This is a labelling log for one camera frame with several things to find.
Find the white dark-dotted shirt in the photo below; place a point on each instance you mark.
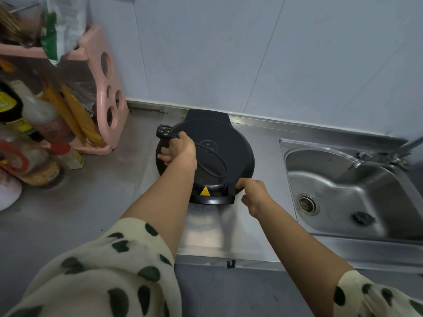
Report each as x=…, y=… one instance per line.
x=99, y=274

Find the person's left forearm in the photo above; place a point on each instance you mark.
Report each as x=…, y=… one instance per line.
x=165, y=201

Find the person's left fingers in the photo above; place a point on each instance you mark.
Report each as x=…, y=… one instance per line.
x=165, y=157

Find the yellow noodle packet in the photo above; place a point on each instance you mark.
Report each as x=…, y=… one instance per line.
x=82, y=118
x=61, y=108

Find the stainless steel sink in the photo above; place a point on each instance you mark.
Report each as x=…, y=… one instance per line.
x=347, y=191

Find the green and white plastic bag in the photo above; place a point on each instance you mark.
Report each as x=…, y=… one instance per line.
x=64, y=26

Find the clear bottle with red label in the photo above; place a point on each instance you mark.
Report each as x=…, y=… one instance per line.
x=39, y=115

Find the small bottle with red cap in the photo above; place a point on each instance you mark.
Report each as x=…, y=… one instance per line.
x=67, y=155

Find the dark sauce bottle yellow label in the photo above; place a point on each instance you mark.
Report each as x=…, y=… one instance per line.
x=13, y=115

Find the person's right thumb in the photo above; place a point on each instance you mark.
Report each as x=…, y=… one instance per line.
x=243, y=184

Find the metal sink drain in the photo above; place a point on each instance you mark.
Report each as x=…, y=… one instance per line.
x=308, y=203

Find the person's right forearm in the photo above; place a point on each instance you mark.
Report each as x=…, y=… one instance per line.
x=297, y=240

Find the black sink stopper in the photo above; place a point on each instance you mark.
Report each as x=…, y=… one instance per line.
x=363, y=218

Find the black round electric griddle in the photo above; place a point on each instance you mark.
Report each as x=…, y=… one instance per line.
x=231, y=151

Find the person's left hand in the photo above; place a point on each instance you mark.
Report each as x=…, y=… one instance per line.
x=183, y=149

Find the black hook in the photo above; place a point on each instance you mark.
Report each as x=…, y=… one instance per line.
x=231, y=264

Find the pink plastic storage rack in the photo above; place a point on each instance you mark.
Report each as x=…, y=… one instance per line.
x=105, y=89

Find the person's right hand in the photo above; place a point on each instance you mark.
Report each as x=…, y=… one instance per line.
x=258, y=196

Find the metal faucet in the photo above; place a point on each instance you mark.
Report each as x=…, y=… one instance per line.
x=380, y=156

